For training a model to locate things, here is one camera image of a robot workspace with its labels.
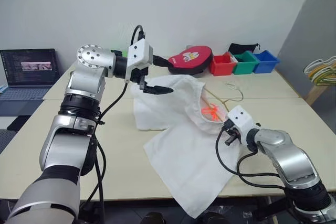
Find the yellow wire hanger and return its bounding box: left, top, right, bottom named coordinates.
left=309, top=68, right=336, bottom=81

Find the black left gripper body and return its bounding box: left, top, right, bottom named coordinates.
left=130, top=66, right=150, bottom=91

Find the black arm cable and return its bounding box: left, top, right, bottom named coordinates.
left=215, top=121, right=288, bottom=189
left=78, top=25, right=146, bottom=224

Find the blue plastic bin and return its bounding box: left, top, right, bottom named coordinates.
left=252, top=49, right=280, bottom=74

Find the green plastic bin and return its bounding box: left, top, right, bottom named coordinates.
left=232, top=50, right=261, bottom=76

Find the red plastic bin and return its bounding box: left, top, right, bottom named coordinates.
left=208, top=51, right=238, bottom=77

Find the wooden rack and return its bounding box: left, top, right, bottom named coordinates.
left=305, top=81, right=336, bottom=107

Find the red cartoon print bag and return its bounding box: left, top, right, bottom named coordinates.
left=167, top=45, right=214, bottom=76

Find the grey partition panel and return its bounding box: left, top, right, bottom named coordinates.
left=276, top=0, right=336, bottom=99

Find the grey perforated board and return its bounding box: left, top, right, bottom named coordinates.
left=0, top=129, right=17, bottom=154

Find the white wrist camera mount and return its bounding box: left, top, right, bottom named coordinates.
left=125, top=38, right=154, bottom=83
left=226, top=105, right=254, bottom=145

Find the dark rounded shape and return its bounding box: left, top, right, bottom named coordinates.
left=142, top=211, right=166, bottom=224

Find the tan wire hanger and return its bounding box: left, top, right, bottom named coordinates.
left=200, top=82, right=245, bottom=124

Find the bundle of clothes hangers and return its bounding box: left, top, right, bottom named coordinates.
left=303, top=55, right=336, bottom=78

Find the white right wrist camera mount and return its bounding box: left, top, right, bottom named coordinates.
left=226, top=105, right=254, bottom=145

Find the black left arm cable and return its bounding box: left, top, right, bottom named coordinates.
left=78, top=25, right=146, bottom=224

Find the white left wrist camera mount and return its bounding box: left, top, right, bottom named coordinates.
left=125, top=38, right=154, bottom=83

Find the open laptop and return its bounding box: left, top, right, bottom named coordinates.
left=0, top=48, right=62, bottom=102

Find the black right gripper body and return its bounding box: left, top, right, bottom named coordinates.
left=224, top=128, right=242, bottom=146

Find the green plastic object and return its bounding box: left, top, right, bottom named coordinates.
left=110, top=49, right=130, bottom=58

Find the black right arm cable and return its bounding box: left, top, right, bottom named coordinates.
left=215, top=121, right=288, bottom=189

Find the green wire hanger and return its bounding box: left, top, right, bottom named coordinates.
left=314, top=75, right=336, bottom=87

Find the white t-shirt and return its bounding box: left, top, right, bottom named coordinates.
left=130, top=74, right=244, bottom=220

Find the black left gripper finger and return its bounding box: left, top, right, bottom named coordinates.
left=143, top=84, right=174, bottom=95
left=152, top=55, right=172, bottom=68

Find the black drawstring pouch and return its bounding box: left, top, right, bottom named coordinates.
left=227, top=42, right=261, bottom=55

